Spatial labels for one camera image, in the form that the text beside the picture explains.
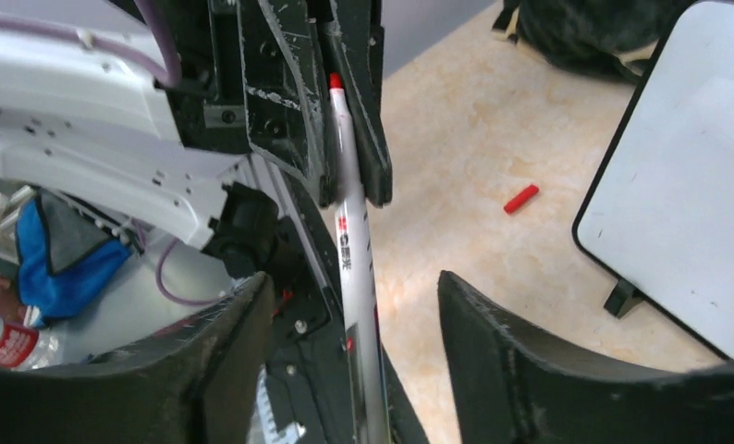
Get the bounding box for black floral blanket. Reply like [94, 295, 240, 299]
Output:
[492, 0, 693, 82]

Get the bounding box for red white marker pen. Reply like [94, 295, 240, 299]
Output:
[329, 73, 392, 444]

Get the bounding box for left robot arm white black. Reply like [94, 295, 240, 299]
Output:
[0, 1, 392, 278]

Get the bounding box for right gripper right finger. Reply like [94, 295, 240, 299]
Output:
[438, 271, 734, 443]

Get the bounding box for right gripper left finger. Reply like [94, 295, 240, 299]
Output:
[0, 273, 275, 443]

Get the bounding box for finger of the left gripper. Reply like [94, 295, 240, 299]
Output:
[324, 0, 393, 207]
[238, 0, 336, 208]

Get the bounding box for red marker cap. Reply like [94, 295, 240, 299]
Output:
[503, 184, 540, 215]

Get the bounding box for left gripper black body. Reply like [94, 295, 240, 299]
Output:
[158, 0, 386, 154]

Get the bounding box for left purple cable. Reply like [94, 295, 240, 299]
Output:
[0, 0, 221, 308]

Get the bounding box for plastic bottle red label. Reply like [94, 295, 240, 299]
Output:
[0, 277, 62, 371]

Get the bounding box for blue cloth bag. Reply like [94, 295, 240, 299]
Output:
[15, 191, 132, 327]

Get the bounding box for white whiteboard black frame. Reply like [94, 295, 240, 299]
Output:
[572, 1, 734, 359]

